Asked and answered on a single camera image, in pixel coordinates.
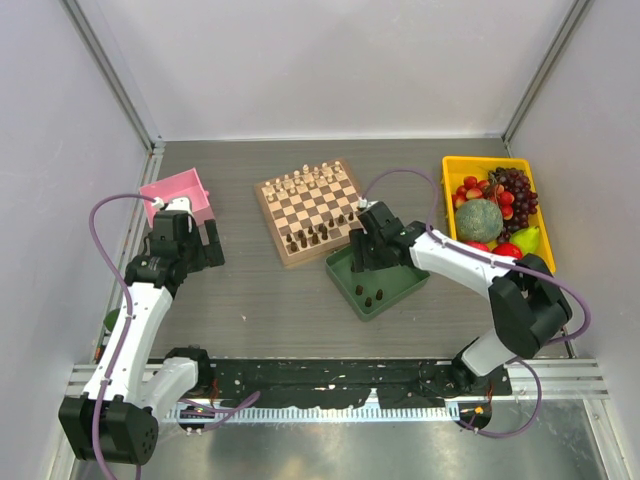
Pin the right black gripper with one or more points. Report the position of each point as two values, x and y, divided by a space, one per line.
358 239

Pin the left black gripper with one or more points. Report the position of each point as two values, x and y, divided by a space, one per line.
209 253

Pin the green plastic tray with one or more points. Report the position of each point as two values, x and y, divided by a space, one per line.
396 282

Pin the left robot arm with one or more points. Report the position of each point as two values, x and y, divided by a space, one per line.
116 418

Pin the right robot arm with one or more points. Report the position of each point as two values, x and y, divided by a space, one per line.
527 306

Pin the light chess pieces row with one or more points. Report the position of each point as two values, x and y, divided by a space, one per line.
328 176

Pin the pink plastic box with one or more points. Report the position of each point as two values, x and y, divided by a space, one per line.
184 189

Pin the wooden chessboard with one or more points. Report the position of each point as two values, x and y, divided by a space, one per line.
299 212

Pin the red pink apple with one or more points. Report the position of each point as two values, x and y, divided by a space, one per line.
479 246

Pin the green melon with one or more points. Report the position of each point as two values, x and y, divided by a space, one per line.
478 220

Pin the red cherries cluster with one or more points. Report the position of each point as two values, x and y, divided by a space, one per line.
494 189

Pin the purple grape bunch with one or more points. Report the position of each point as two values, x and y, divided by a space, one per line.
511 190

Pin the green pear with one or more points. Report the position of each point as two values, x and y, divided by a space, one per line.
527 240

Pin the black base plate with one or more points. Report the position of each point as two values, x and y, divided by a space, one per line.
345 383

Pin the aluminium frame rail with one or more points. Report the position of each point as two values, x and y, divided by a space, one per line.
547 379

